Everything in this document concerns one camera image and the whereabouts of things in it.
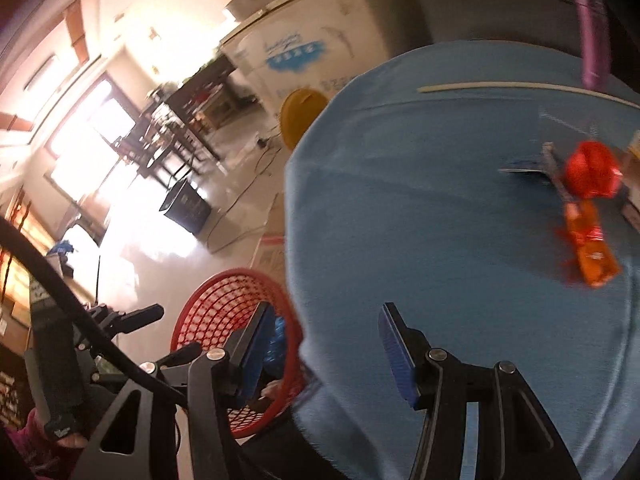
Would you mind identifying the blue plastic bag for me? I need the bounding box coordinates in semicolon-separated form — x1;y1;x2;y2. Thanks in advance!
262;316;288;378

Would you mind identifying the orange snack wrapper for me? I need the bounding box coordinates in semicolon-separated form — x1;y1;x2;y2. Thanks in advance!
560;200;620;288

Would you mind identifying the red plastic bag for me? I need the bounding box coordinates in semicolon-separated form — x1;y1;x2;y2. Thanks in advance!
563;141;623;200

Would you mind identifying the orange white medicine box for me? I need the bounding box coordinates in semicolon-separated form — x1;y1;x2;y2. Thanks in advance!
618;130;640;232

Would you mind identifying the red mesh trash basket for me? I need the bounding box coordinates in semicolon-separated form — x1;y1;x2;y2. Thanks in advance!
170;268;305;439

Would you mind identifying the person's left hand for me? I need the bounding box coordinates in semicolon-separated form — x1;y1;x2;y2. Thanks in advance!
8;408;88;480

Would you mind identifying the dark blue plastic crate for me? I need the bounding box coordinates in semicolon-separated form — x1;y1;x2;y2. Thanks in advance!
160;179;212;235

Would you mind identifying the blue tablecloth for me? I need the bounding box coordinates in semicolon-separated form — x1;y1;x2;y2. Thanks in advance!
285;41;639;479

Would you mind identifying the wooden chair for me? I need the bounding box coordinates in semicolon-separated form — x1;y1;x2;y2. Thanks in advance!
108;113;203;190

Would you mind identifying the yellow desk fan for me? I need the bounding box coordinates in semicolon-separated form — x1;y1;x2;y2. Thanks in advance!
279;88;329;151

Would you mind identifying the dark wooden table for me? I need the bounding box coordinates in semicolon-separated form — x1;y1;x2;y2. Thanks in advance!
166;53;257;162

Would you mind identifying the white thin rod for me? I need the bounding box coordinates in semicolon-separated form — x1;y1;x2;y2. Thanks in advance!
416;81;639;110

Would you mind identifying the white chest freezer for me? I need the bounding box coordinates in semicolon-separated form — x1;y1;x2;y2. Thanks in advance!
220;0;432;115

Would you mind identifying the white cooker pot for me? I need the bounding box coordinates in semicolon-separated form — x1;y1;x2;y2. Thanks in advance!
224;0;274;22

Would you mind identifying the grey cabinet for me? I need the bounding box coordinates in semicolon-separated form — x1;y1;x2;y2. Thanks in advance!
419;0;580;55

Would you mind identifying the purple thermos bottle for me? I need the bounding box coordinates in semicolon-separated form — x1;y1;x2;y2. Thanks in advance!
574;0;611;91

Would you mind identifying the black cable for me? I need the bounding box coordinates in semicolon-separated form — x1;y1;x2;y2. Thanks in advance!
0;216;189;409

